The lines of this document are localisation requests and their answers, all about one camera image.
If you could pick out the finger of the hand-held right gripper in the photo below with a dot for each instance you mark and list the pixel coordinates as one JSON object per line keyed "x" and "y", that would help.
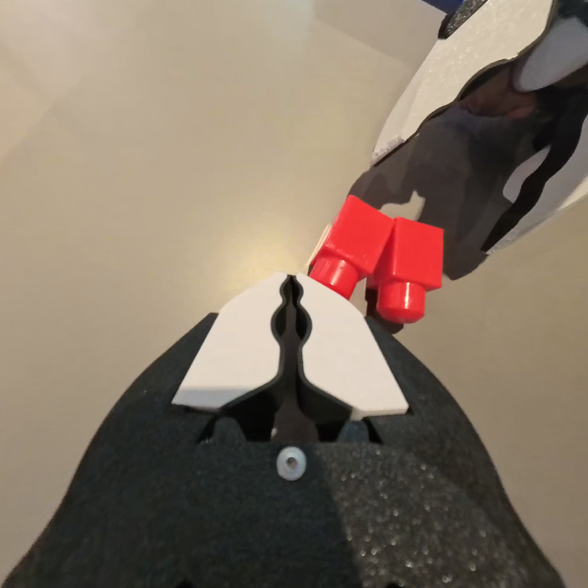
{"x": 436, "y": 87}
{"x": 569, "y": 197}

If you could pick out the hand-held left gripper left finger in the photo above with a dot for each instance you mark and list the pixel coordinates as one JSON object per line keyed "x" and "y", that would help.
{"x": 239, "y": 349}

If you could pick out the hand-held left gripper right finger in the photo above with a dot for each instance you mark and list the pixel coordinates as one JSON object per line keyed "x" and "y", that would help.
{"x": 344, "y": 363}

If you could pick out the red mega block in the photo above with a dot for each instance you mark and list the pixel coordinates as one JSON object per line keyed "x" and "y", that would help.
{"x": 413, "y": 252}
{"x": 358, "y": 234}

